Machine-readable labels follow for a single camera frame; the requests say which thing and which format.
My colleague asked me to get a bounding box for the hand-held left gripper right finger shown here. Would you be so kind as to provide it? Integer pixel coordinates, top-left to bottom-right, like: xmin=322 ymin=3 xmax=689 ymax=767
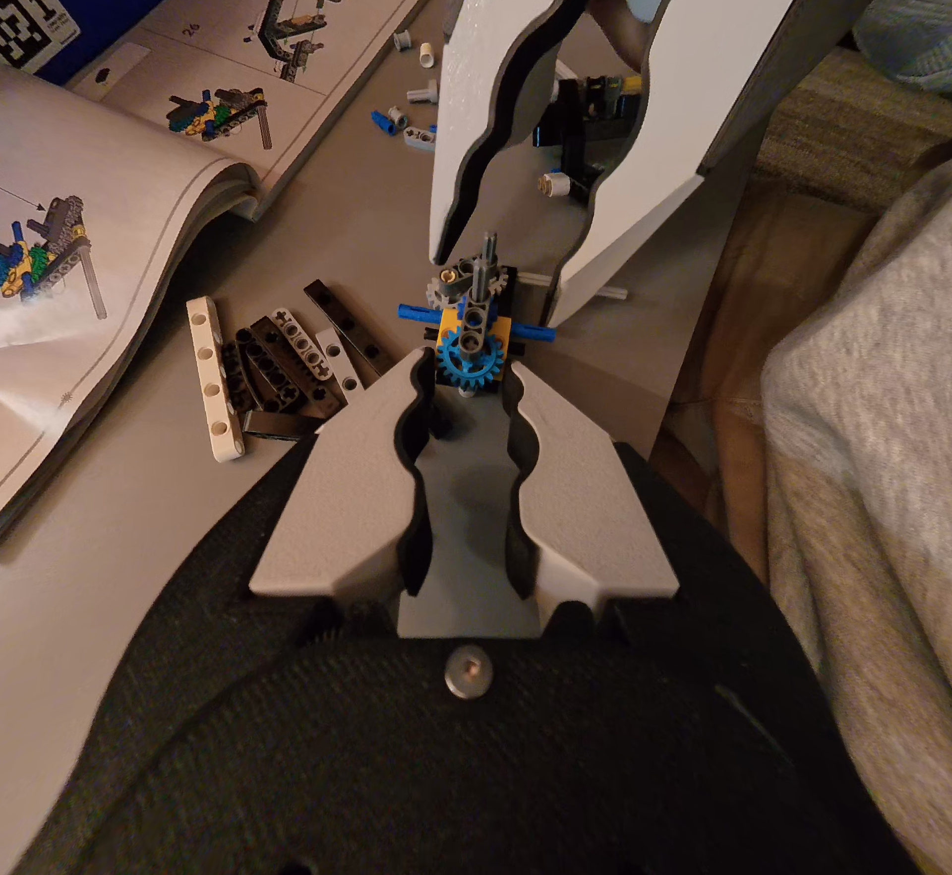
xmin=504 ymin=362 xmax=681 ymax=610

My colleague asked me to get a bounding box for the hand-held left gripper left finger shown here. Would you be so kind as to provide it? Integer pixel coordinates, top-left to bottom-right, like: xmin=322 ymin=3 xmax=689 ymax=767
xmin=247 ymin=347 xmax=437 ymax=606

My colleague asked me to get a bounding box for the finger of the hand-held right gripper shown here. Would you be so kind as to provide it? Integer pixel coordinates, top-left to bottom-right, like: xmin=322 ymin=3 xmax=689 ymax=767
xmin=545 ymin=0 xmax=817 ymax=327
xmin=429 ymin=0 xmax=597 ymax=267

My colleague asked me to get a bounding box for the lego gear assembly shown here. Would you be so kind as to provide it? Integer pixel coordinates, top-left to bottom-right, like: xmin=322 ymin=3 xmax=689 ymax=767
xmin=398 ymin=231 xmax=557 ymax=400

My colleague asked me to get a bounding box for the black and grey lego subassembly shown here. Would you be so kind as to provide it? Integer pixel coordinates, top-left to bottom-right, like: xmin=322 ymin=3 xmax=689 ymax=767
xmin=534 ymin=70 xmax=650 ymax=205

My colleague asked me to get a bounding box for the pile of lego beams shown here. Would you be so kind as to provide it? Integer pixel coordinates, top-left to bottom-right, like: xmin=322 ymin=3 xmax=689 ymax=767
xmin=184 ymin=278 xmax=400 ymax=464

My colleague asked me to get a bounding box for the lego instruction booklet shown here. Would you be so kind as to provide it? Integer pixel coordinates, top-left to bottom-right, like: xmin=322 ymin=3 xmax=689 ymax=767
xmin=0 ymin=0 xmax=443 ymax=541

